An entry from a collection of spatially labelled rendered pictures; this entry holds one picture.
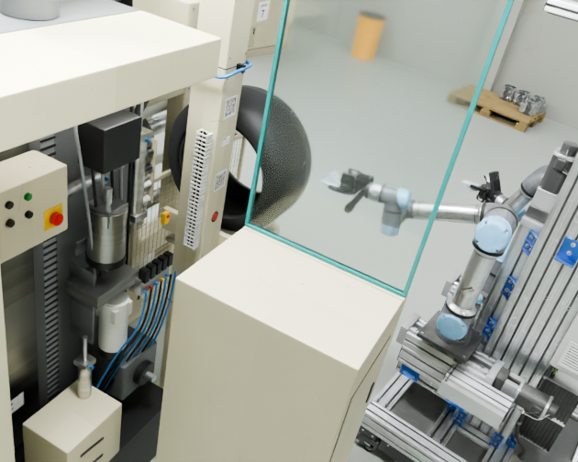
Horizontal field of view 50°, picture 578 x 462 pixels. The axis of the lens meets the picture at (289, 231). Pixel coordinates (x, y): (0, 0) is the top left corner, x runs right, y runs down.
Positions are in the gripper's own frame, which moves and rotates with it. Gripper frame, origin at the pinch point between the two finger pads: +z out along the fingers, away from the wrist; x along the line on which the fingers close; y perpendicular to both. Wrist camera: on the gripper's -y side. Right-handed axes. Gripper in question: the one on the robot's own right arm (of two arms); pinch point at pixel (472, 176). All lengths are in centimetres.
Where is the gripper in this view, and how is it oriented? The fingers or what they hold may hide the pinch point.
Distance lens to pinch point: 329.4
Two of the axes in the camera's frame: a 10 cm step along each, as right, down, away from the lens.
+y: -0.6, 8.1, 5.8
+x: 8.8, -2.2, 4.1
